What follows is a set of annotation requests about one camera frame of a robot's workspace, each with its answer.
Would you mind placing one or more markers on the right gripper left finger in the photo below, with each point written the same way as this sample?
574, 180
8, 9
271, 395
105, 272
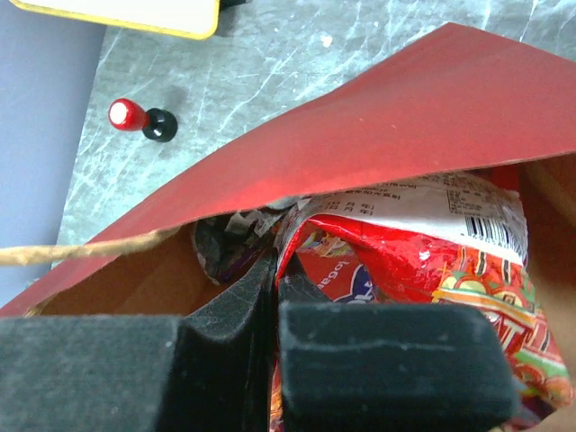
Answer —
210, 371

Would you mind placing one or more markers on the purple candy packet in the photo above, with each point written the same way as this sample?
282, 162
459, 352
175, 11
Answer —
227, 245

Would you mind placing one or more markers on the red black marker stamp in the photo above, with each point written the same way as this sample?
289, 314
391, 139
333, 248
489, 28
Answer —
156, 124

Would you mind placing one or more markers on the red paper bag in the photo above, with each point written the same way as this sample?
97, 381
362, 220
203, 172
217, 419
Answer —
458, 98

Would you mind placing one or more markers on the small whiteboard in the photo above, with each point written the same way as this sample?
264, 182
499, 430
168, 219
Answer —
190, 19

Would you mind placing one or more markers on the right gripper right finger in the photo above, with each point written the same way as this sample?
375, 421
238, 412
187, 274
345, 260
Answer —
388, 367

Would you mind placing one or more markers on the large red snack bag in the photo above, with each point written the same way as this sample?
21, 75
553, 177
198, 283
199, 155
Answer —
457, 237

